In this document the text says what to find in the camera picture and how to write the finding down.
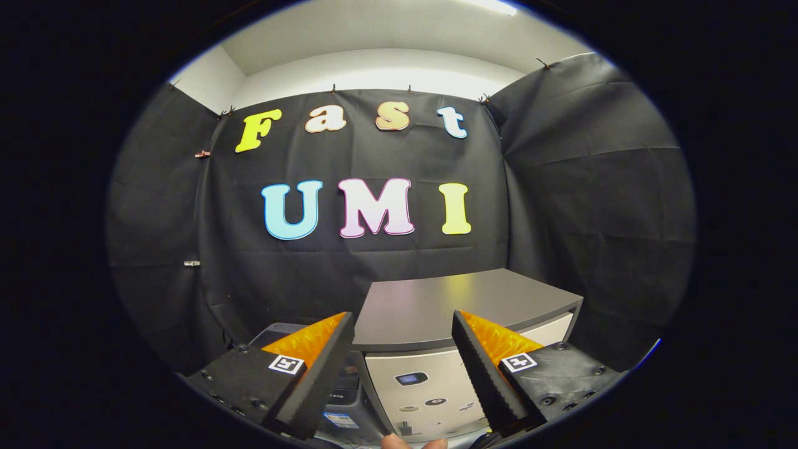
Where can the dark grey washing machine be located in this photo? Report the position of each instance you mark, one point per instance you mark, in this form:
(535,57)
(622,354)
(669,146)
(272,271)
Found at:
(274,337)

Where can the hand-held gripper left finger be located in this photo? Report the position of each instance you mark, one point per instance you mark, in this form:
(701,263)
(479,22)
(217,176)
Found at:
(324,377)

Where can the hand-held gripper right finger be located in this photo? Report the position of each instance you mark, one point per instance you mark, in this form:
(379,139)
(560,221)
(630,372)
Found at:
(483,377)

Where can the black backdrop cloth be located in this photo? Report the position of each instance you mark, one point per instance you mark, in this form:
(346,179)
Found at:
(374,156)

